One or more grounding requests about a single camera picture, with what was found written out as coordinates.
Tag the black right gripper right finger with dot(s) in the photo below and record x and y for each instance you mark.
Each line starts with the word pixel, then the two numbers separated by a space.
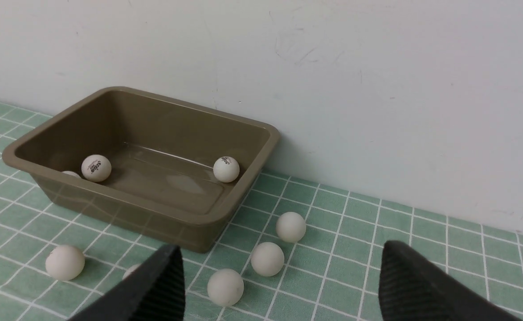
pixel 411 288

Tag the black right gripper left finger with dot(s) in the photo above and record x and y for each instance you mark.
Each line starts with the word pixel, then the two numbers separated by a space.
pixel 155 291

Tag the white logo ball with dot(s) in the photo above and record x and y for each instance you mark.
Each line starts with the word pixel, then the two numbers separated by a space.
pixel 65 262
pixel 130 270
pixel 96 168

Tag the plain white ball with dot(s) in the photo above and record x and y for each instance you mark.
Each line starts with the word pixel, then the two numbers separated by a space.
pixel 226 169

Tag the green checkered tablecloth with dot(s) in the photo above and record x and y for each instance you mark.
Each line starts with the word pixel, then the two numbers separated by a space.
pixel 331 274

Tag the olive green plastic bin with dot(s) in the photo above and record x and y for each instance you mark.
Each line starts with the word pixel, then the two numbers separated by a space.
pixel 162 151

